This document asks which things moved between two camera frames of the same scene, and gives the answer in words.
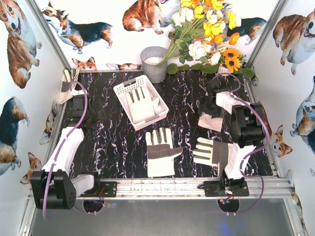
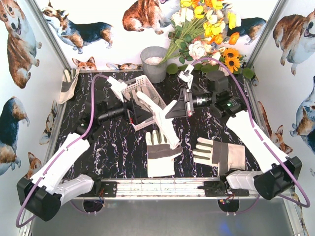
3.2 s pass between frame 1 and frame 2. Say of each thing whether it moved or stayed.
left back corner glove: stayed
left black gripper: moved
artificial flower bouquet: stayed
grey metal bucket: stayed
